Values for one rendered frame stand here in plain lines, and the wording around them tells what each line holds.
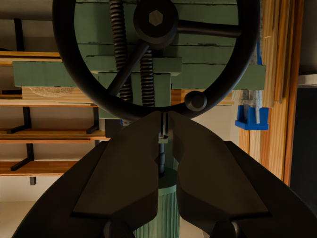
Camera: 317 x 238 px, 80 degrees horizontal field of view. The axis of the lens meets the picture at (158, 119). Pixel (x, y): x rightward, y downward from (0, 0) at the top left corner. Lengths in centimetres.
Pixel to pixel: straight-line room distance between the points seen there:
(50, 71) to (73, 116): 262
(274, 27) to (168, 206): 159
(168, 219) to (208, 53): 51
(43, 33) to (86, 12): 282
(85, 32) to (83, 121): 264
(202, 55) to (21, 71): 43
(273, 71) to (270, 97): 21
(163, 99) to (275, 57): 155
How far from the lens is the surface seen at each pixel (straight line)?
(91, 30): 50
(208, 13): 50
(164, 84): 37
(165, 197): 65
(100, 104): 29
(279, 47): 186
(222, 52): 49
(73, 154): 328
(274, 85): 184
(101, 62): 39
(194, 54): 48
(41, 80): 54
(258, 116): 136
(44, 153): 345
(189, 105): 23
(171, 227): 73
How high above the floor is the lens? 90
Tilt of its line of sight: 9 degrees up
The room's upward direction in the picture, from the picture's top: 179 degrees counter-clockwise
